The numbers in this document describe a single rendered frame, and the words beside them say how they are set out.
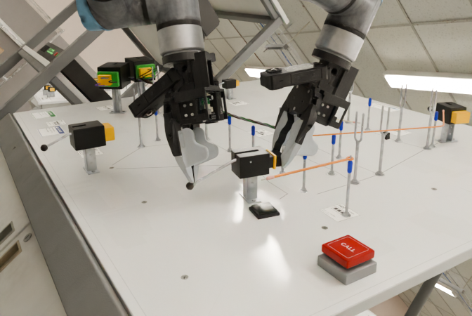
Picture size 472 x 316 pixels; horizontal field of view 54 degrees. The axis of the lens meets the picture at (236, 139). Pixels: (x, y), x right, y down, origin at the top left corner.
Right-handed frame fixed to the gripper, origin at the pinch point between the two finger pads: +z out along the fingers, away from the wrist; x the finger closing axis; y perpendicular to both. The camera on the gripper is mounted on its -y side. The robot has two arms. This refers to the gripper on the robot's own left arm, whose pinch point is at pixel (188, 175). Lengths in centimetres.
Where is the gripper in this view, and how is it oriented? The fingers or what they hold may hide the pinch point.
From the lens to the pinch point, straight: 79.6
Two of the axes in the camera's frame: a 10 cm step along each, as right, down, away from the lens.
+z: 1.3, 9.9, 0.0
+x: 4.1, -0.6, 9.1
